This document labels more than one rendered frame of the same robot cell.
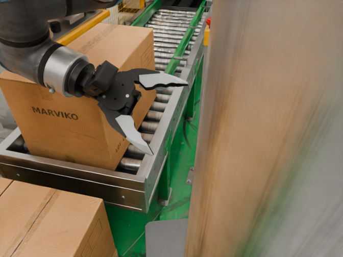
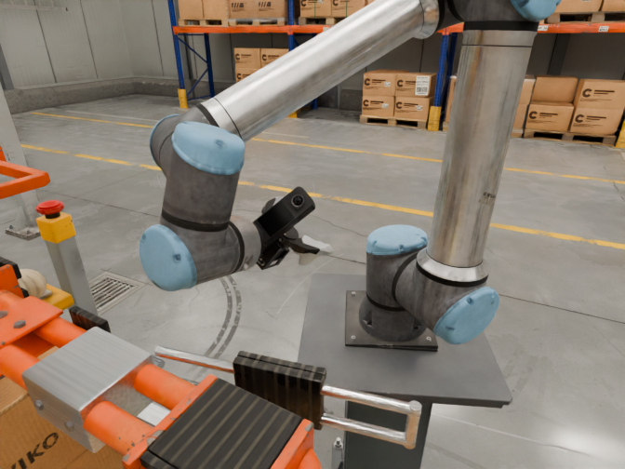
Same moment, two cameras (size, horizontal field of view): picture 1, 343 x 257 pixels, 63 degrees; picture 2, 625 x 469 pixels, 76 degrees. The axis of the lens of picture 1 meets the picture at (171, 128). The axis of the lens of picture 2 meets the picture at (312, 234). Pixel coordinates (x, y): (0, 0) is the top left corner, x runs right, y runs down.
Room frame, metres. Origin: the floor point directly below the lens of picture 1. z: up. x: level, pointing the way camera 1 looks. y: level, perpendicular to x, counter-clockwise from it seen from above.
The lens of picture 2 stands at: (0.25, 0.73, 1.49)
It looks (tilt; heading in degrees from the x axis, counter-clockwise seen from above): 27 degrees down; 281
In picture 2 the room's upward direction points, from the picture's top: straight up
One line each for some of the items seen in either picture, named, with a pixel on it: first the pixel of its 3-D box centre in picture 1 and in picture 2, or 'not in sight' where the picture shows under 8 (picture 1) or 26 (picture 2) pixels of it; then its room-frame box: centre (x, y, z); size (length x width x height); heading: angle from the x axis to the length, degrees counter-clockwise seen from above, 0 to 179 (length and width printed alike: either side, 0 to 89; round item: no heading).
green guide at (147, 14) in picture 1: (130, 27); not in sight; (2.33, 0.34, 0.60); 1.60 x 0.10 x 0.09; 166
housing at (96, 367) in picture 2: not in sight; (95, 383); (0.46, 0.54, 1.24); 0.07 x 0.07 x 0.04; 73
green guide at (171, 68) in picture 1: (194, 32); not in sight; (2.20, -0.18, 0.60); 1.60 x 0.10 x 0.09; 166
